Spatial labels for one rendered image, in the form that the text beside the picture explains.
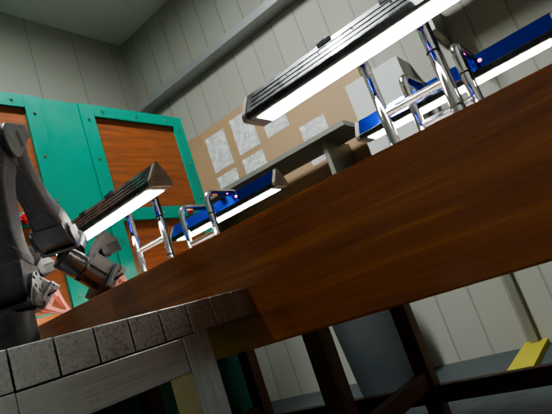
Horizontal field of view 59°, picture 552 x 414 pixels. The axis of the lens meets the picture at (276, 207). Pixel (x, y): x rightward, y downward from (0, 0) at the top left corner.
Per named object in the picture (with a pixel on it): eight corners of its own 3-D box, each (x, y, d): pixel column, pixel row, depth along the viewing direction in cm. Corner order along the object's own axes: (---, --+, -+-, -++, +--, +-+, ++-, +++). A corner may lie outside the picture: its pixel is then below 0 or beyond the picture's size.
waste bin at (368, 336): (442, 370, 283) (406, 276, 294) (415, 396, 247) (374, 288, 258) (375, 383, 308) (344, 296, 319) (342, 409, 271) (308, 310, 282)
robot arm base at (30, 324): (6, 324, 84) (-40, 333, 78) (66, 292, 73) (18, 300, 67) (16, 370, 82) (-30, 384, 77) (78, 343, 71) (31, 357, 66)
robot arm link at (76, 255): (78, 268, 114) (52, 252, 111) (94, 252, 113) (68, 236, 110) (75, 286, 108) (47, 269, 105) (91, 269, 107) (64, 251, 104)
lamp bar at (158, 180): (152, 185, 130) (144, 160, 132) (43, 258, 165) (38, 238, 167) (174, 185, 137) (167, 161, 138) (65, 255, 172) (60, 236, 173)
